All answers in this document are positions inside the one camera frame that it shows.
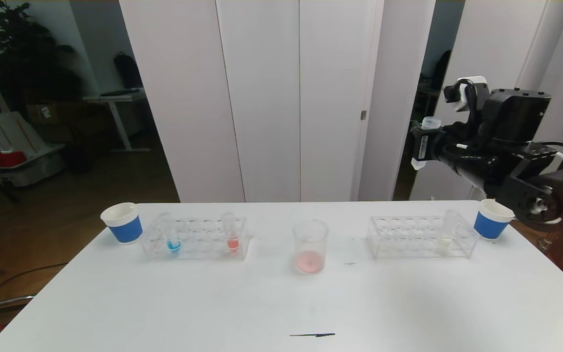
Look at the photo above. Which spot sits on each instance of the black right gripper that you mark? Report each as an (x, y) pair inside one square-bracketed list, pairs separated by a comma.
[(422, 145)]

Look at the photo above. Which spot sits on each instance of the clear conical test tube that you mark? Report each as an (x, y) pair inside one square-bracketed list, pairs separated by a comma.
[(430, 123)]

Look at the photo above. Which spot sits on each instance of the test tube with blue liquid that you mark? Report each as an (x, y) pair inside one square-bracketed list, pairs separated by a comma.
[(173, 244)]

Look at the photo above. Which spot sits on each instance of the clear acrylic tube rack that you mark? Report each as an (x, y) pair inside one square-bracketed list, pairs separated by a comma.
[(198, 242), (403, 239)]

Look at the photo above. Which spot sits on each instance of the test tube with yellowish liquid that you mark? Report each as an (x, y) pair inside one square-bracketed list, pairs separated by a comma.
[(447, 242)]

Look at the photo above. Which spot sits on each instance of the clear plastic beaker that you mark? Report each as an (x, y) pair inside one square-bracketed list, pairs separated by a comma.
[(310, 259)]

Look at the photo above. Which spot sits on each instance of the test tube with red liquid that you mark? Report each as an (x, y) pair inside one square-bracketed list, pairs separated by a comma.
[(232, 242)]

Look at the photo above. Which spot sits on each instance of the dark office chair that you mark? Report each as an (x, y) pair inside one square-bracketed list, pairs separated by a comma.
[(439, 66)]

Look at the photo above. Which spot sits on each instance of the blue white paper cup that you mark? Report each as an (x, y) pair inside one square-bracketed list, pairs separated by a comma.
[(125, 227), (491, 225)]

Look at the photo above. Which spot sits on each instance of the white folding screen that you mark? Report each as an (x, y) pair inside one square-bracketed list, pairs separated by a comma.
[(262, 98), (506, 39)]

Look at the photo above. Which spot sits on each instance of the metal stand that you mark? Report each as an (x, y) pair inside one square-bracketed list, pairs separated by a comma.
[(552, 240)]

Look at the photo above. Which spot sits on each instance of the black backpack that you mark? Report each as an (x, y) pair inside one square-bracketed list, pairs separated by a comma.
[(127, 71)]

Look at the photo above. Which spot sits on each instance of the white desk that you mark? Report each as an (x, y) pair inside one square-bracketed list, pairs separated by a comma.
[(115, 95)]

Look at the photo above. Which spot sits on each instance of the brown cardboard box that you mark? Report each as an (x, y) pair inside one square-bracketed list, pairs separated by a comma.
[(49, 120)]

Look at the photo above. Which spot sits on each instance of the white machine base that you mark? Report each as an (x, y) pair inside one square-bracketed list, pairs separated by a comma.
[(32, 168)]

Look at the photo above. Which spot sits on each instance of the green potted plant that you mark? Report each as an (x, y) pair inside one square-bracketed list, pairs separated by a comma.
[(22, 49)]

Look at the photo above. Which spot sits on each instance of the metal chair base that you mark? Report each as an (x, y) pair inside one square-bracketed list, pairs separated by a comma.
[(8, 302)]

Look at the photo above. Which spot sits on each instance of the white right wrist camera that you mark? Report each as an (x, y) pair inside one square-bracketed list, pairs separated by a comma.
[(477, 80)]

